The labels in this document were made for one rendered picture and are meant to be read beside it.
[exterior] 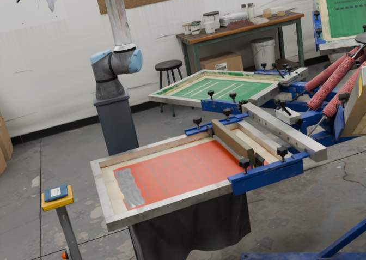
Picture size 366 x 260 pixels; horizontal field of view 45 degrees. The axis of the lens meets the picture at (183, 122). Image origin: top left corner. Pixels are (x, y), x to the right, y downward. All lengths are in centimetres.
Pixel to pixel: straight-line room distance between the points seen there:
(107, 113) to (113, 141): 16
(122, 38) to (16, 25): 340
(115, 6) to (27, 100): 361
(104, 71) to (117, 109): 21
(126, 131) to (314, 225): 147
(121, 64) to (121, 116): 28
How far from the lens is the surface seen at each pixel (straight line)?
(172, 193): 175
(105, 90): 228
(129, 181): 191
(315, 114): 208
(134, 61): 218
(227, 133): 193
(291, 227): 311
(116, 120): 231
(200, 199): 166
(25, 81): 560
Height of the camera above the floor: 182
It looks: 21 degrees down
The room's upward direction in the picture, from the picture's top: 11 degrees counter-clockwise
